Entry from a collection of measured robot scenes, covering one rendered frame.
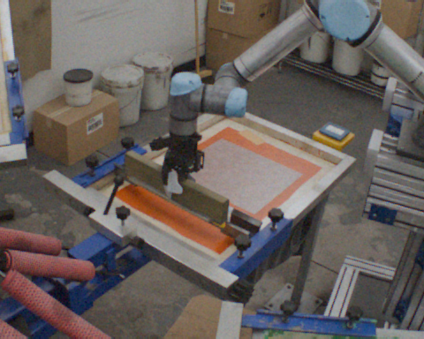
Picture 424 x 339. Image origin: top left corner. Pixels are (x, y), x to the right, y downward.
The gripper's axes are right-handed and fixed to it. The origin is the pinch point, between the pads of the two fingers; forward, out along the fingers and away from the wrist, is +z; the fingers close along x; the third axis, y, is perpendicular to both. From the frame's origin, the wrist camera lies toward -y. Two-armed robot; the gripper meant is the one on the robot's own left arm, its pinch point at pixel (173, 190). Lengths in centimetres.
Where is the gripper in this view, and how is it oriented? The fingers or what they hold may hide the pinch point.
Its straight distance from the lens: 164.9
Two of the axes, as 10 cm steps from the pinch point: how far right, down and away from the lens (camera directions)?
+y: 8.0, 3.7, -4.8
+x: 6.0, -3.8, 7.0
